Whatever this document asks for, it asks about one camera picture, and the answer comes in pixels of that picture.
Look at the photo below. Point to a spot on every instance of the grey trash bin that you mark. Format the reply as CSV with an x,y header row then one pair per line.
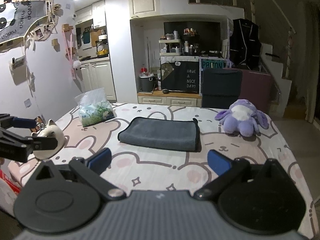
x,y
147,80

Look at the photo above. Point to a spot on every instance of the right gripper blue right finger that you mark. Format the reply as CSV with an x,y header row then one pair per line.
x,y
218,162

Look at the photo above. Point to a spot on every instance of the white ceramic cat figurine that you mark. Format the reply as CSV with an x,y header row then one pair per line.
x,y
51,130

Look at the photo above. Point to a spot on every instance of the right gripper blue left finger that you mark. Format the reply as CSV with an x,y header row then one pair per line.
x,y
99,161

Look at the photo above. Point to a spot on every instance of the black have a nice day curtain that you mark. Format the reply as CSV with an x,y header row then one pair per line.
x,y
180,76

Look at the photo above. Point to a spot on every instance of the panda wall poster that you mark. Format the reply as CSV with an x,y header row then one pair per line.
x,y
24,21

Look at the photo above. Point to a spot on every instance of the black hanging garment bag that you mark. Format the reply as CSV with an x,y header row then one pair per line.
x,y
245,45

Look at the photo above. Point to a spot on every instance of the dark folding floor chair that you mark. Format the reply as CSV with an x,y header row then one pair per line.
x,y
220,87

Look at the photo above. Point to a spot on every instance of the purple plush toy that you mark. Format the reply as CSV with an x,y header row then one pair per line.
x,y
242,117

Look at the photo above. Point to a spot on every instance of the green poison sign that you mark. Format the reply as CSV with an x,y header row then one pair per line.
x,y
212,62

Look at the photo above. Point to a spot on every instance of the brown square tag keychain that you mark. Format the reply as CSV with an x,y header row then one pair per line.
x,y
40,125

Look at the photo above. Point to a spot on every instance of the red package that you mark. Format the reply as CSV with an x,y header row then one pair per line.
x,y
15,186

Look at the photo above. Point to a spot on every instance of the purple and grey towel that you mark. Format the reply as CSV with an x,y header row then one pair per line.
x,y
173,135

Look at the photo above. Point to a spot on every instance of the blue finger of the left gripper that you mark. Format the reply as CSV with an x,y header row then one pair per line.
x,y
7,121
41,143

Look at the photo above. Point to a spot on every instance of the white shelf rack with bottles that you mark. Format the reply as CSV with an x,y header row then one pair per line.
x,y
170,45

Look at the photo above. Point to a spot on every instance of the floral tissue pack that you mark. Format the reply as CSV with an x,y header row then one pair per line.
x,y
94,107

